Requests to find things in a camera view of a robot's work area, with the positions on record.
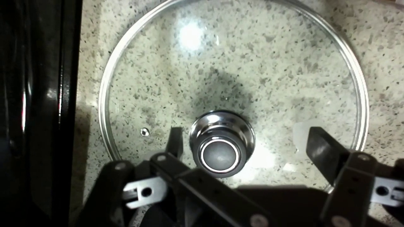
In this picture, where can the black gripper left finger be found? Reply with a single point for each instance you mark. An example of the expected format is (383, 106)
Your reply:
(190, 177)

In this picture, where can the round glass lid with knob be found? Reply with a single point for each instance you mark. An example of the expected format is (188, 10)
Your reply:
(253, 63)

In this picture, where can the black electric stove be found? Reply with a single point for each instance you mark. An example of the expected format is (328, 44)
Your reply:
(38, 104)

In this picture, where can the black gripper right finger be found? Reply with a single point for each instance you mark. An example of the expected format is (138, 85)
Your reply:
(354, 184)

